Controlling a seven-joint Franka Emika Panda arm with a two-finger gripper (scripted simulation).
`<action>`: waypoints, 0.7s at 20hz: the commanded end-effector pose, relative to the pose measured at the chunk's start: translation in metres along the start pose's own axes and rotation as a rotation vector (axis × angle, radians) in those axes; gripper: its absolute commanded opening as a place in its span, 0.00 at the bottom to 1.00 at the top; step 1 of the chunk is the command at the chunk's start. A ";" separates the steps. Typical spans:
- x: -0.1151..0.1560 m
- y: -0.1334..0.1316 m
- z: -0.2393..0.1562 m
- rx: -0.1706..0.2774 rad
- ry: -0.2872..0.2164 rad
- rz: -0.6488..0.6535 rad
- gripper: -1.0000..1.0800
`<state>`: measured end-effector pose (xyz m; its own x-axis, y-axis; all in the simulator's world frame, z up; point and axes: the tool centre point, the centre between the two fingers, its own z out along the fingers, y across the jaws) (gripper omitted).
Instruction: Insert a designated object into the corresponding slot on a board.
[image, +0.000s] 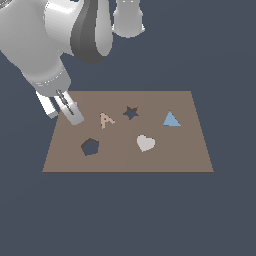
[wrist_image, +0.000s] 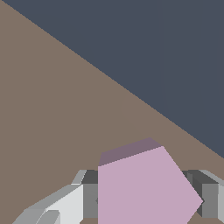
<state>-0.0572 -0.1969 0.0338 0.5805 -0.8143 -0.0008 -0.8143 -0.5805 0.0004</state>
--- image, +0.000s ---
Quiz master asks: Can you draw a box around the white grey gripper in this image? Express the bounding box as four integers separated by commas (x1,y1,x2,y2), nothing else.
20,63,85,127

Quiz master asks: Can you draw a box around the brown slotted board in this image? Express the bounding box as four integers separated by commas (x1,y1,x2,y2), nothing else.
41,90,215,174

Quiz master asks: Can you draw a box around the tan letter A piece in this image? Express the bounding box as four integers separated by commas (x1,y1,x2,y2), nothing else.
99,111,116,130

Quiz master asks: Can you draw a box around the white heart piece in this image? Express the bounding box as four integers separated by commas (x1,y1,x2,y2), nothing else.
136,134,157,153

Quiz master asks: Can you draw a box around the blue triangle piece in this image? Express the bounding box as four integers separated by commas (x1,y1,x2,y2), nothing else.
162,110,183,128

